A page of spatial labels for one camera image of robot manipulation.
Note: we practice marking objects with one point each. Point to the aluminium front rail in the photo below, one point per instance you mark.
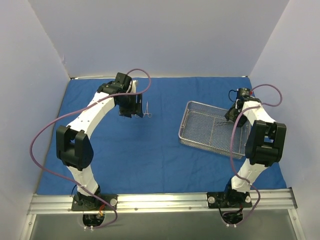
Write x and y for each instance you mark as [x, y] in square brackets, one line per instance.
[278, 199]

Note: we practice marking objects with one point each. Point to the blue surgical wrap cloth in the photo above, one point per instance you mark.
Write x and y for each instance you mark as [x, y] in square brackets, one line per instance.
[145, 156]

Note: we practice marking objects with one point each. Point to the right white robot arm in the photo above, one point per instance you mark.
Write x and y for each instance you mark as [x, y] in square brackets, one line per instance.
[263, 148]

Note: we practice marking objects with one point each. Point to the wire mesh instrument tray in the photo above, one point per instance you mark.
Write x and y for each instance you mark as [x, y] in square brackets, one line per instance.
[205, 127]

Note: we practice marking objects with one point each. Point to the steel ring-handled forceps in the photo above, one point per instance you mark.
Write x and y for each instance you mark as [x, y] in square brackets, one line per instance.
[146, 112]

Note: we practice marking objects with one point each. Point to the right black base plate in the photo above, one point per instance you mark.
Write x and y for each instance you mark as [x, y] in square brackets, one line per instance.
[217, 200]

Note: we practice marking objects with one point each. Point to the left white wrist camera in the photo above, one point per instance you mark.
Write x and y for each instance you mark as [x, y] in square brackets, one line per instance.
[133, 86]

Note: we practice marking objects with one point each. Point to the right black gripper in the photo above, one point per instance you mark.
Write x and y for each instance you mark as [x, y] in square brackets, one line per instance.
[231, 115]

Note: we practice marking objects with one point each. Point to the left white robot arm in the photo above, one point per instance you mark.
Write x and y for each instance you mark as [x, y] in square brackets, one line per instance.
[73, 146]

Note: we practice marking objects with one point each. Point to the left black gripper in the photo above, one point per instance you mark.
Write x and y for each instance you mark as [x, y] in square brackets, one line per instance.
[130, 110]

